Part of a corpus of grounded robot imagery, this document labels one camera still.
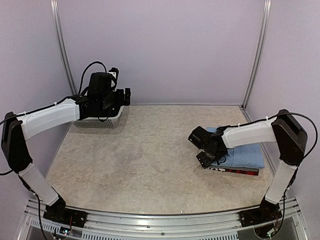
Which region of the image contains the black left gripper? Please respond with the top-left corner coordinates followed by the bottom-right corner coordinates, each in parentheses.
top-left (99, 87), bottom-right (130, 112)

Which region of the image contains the white perforated plastic basket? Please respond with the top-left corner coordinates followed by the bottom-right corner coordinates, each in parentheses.
top-left (73, 106), bottom-right (124, 129)

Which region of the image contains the light blue shirt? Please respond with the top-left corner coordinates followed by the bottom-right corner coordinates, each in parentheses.
top-left (206, 126), bottom-right (265, 170)

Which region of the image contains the red black plaid shirt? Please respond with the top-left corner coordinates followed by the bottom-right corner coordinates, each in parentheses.
top-left (208, 164), bottom-right (260, 177)

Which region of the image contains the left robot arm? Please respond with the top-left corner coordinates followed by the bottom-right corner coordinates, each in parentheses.
top-left (1, 68), bottom-right (131, 223)

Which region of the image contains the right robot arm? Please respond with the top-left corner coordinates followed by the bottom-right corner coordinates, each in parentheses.
top-left (188, 109), bottom-right (309, 222)

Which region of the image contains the grey printed folded shirt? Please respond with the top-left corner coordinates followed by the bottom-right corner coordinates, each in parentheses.
top-left (209, 164), bottom-right (259, 174)

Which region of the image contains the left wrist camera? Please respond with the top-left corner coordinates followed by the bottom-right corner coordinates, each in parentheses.
top-left (108, 67), bottom-right (119, 91)

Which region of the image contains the aluminium front rail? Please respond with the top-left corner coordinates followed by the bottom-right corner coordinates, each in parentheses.
top-left (22, 197), bottom-right (308, 240)

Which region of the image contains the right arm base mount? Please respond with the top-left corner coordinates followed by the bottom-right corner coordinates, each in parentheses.
top-left (239, 196), bottom-right (283, 227)

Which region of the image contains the left aluminium corner post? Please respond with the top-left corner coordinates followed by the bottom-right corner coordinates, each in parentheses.
top-left (49, 0), bottom-right (77, 95)

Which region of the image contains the aluminium corner post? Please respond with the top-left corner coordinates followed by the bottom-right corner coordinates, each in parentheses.
top-left (241, 0), bottom-right (272, 111)
top-left (49, 0), bottom-right (77, 95)

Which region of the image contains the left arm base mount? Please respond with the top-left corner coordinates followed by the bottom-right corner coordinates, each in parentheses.
top-left (43, 197), bottom-right (88, 228)

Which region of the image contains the right aluminium corner post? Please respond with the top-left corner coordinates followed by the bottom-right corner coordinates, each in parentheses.
top-left (241, 0), bottom-right (272, 111)

